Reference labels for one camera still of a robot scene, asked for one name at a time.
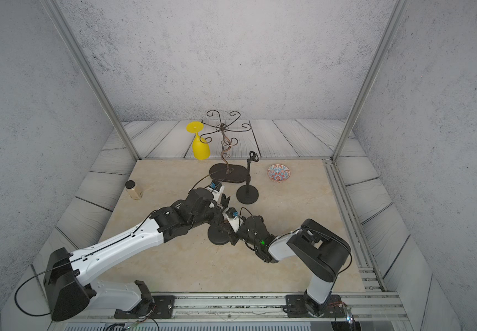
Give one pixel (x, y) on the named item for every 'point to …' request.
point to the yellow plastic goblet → (201, 147)
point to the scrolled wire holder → (224, 128)
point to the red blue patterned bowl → (278, 173)
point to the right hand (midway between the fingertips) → (222, 223)
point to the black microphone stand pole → (253, 157)
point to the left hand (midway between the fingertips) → (227, 210)
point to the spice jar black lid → (133, 189)
